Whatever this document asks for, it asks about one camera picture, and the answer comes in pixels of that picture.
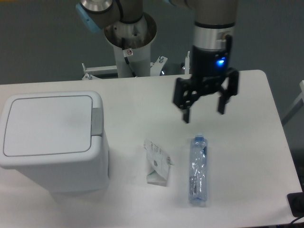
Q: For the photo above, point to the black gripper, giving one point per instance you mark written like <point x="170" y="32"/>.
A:
<point x="209" y="70"/>

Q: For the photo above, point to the white plastic trash can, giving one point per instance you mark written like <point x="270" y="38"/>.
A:
<point x="56" y="139"/>

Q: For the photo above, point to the black device at table corner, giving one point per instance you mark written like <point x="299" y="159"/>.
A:
<point x="296" y="203"/>

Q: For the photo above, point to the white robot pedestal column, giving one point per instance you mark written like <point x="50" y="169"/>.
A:
<point x="131" y="43"/>

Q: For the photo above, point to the clear plastic water bottle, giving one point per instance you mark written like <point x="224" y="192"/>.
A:
<point x="198" y="171"/>

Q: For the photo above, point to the white frame at right edge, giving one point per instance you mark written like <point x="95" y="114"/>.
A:
<point x="296" y="105"/>

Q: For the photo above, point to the crushed white milk carton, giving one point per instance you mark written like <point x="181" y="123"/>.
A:
<point x="160" y="162"/>

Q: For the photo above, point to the white metal base frame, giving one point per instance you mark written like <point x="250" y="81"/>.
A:
<point x="158" y="68"/>

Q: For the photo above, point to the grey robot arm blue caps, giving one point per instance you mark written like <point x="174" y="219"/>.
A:
<point x="214" y="19"/>

